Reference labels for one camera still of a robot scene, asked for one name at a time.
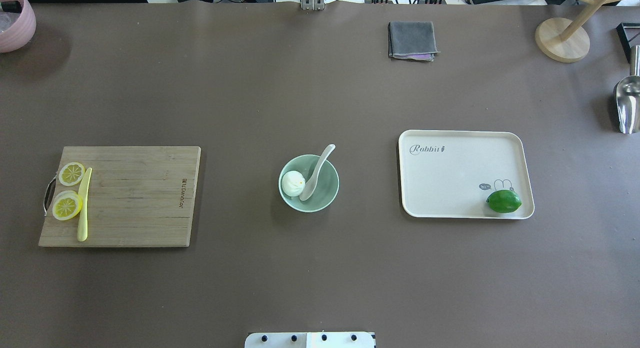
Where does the pink bowl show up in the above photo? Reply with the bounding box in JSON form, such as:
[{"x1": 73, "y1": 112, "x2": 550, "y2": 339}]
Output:
[{"x1": 0, "y1": 0, "x2": 37, "y2": 53}]

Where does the grey folded cloth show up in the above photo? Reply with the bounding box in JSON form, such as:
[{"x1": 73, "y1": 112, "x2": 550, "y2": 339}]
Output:
[{"x1": 388, "y1": 21, "x2": 439, "y2": 62}]

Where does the white ceramic spoon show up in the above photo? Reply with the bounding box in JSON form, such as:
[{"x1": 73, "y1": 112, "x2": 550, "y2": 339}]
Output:
[{"x1": 299, "y1": 144, "x2": 336, "y2": 201}]

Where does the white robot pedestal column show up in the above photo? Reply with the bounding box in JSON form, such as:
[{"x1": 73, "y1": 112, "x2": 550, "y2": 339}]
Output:
[{"x1": 244, "y1": 330, "x2": 377, "y2": 347}]

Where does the green lime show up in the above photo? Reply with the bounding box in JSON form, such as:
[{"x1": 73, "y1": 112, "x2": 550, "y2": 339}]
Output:
[{"x1": 486, "y1": 190, "x2": 522, "y2": 214}]

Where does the wooden mug tree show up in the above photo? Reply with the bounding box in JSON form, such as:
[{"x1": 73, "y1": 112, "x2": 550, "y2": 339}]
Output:
[{"x1": 534, "y1": 0, "x2": 624, "y2": 63}]

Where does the lemon slice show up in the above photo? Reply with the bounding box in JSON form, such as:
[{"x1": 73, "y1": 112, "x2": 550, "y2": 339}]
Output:
[
  {"x1": 57, "y1": 162, "x2": 86, "y2": 186},
  {"x1": 52, "y1": 190, "x2": 83, "y2": 221}
]

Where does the mint green bowl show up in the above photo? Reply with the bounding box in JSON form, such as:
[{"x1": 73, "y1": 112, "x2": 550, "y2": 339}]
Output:
[{"x1": 278, "y1": 154, "x2": 339, "y2": 213}]

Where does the bamboo cutting board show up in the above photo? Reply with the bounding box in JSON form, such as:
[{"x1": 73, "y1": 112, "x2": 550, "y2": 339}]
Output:
[{"x1": 39, "y1": 146, "x2": 201, "y2": 247}]

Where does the white steamed bun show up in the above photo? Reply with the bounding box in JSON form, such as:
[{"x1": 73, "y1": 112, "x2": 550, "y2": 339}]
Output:
[{"x1": 280, "y1": 170, "x2": 306, "y2": 197}]

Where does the cream plastic tray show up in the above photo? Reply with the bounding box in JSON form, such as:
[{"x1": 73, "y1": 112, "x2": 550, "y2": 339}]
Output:
[{"x1": 398, "y1": 130, "x2": 535, "y2": 219}]

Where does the metal scoop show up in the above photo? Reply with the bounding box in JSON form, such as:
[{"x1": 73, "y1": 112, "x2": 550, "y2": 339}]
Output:
[{"x1": 614, "y1": 45, "x2": 640, "y2": 134}]

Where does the yellow plastic knife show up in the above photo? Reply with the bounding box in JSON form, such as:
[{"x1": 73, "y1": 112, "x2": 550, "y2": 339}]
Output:
[{"x1": 77, "y1": 167, "x2": 93, "y2": 242}]

